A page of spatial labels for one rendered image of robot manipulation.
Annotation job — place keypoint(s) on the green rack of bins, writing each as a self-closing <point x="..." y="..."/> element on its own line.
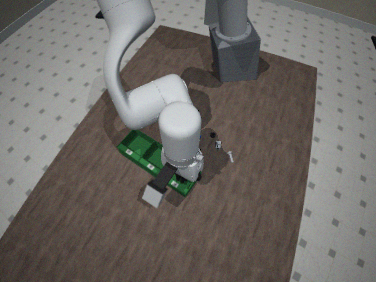
<point x="150" y="160"/>

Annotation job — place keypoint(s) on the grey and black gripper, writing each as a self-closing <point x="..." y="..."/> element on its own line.
<point x="189" y="172"/>

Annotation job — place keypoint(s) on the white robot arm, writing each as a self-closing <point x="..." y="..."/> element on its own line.
<point x="179" y="122"/>

